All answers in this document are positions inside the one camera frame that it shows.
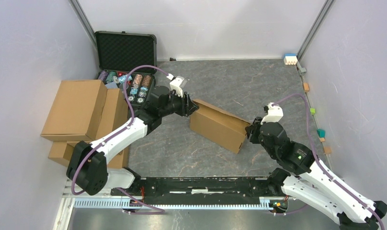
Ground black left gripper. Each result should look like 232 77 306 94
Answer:
160 89 199 117

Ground brown cardboard box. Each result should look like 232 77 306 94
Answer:
189 99 250 154

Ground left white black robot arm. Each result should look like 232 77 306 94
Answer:
66 86 199 196

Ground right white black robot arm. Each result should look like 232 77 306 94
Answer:
245 117 387 230

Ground leaning folded cardboard box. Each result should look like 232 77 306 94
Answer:
96 88 128 139

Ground large folded cardboard box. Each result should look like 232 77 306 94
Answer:
41 80 107 141

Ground orange wooden block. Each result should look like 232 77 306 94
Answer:
303 82 310 93

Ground teal small block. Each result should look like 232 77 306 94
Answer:
317 128 326 138

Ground blue white toy block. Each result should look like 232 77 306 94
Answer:
283 53 298 65

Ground tan wooden block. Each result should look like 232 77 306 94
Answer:
323 146 332 155

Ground black poker chip case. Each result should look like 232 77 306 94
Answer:
95 31 157 110

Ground lower stacked cardboard boxes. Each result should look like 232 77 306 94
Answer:
47 120 132 170

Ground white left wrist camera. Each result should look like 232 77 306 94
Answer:
166 73 187 98

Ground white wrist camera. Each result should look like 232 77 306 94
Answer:
261 103 284 124
166 73 187 98

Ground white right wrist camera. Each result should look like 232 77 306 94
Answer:
261 103 284 124

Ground grey wall bracket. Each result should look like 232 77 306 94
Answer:
296 61 307 76

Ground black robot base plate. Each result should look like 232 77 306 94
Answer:
126 176 287 205

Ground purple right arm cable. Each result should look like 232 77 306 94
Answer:
271 93 386 230

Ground aluminium frame rail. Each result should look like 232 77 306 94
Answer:
63 177 290 213

